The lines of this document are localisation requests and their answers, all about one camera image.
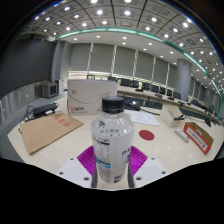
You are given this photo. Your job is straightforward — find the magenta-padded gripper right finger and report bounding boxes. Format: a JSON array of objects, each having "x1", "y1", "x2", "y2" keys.
[{"x1": 127, "y1": 145, "x2": 168, "y2": 189}]

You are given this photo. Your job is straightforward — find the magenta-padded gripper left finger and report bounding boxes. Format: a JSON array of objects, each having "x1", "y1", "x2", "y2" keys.
[{"x1": 56, "y1": 145, "x2": 99, "y2": 189}]

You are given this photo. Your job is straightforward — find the clear black-capped drink bottle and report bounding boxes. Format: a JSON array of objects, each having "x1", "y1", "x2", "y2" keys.
[{"x1": 90, "y1": 95, "x2": 135, "y2": 184}]

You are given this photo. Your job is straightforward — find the flat round red coaster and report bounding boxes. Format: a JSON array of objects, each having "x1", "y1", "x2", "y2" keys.
[{"x1": 138, "y1": 129, "x2": 156, "y2": 141}]

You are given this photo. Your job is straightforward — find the brown paper envelope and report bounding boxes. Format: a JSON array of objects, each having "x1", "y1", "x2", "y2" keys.
[{"x1": 19, "y1": 113, "x2": 85, "y2": 155}]

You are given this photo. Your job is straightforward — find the white power strip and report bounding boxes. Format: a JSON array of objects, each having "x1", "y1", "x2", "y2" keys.
[{"x1": 173, "y1": 127, "x2": 191, "y2": 143}]

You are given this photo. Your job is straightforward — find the white open organizer box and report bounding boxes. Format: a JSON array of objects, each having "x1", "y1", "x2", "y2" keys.
[{"x1": 159, "y1": 103, "x2": 186, "y2": 128}]

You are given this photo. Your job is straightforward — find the red-fronted cardboard box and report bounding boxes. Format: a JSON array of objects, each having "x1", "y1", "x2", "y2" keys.
[{"x1": 182, "y1": 121, "x2": 215, "y2": 156}]

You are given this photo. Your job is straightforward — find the flat black device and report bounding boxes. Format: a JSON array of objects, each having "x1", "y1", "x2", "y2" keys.
[{"x1": 32, "y1": 103, "x2": 59, "y2": 118}]

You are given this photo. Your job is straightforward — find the white paper carton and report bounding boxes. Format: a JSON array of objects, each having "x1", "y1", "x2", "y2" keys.
[{"x1": 66, "y1": 78, "x2": 119, "y2": 116}]

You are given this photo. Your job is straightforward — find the long curved conference desk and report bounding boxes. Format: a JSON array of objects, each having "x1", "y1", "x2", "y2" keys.
[{"x1": 116, "y1": 84, "x2": 224, "y2": 124}]

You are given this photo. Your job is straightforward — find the grey box monitor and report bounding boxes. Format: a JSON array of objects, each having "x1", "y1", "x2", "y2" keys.
[{"x1": 41, "y1": 82, "x2": 59, "y2": 99}]

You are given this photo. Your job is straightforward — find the group of black office chairs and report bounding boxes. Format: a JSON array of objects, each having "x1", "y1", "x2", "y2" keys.
[{"x1": 108, "y1": 75, "x2": 183, "y2": 101}]

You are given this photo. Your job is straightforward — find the group of ceiling lights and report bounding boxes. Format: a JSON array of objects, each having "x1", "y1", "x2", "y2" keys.
[{"x1": 31, "y1": 0, "x2": 224, "y2": 88}]

